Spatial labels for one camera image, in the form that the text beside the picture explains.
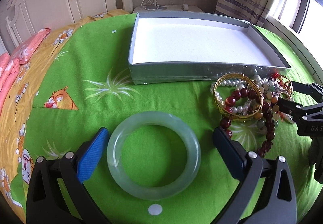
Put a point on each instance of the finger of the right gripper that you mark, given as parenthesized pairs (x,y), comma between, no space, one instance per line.
(311,113)
(314,90)

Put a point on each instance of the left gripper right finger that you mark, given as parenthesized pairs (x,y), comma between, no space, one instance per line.
(277,200)

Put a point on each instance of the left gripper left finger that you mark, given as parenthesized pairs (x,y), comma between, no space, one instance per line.
(57,193)

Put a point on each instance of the pale green jade bangle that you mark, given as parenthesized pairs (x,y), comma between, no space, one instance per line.
(153,155)

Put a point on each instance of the dark framed window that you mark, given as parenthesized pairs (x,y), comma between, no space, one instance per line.
(302,17)

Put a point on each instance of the yellow floral bed sheet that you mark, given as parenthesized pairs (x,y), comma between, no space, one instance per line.
(17,108)

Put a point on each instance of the green cartoon bed sheet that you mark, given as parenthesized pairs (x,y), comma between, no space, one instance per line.
(78,80)

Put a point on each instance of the grey shallow cardboard tray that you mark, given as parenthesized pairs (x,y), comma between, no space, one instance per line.
(174,46)

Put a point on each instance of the pink folded quilt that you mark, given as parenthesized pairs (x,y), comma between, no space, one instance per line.
(10,64)

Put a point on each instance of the white nightstand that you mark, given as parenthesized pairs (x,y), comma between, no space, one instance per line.
(182,8)

